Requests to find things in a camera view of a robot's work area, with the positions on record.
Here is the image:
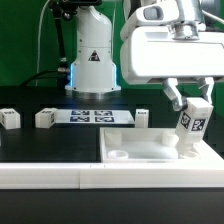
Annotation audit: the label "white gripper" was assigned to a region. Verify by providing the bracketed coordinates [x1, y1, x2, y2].
[120, 26, 224, 111]

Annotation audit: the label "white square tabletop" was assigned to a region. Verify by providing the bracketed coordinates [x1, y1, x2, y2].
[99, 127, 223, 163]

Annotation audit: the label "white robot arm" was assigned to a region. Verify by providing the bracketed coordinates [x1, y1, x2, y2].
[66, 0, 224, 111]

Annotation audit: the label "fiducial marker sheet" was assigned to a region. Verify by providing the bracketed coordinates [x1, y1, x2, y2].
[56, 109, 134, 124]

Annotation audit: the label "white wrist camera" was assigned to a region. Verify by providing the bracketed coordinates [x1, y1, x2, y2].
[120, 0, 179, 40]

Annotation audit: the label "black cables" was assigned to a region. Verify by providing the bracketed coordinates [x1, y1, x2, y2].
[19, 68, 72, 88]

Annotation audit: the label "white cable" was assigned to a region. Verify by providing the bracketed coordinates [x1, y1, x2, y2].
[35, 0, 53, 88]

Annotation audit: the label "white fence wall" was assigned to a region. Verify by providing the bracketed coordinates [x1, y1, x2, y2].
[0, 159, 224, 189]

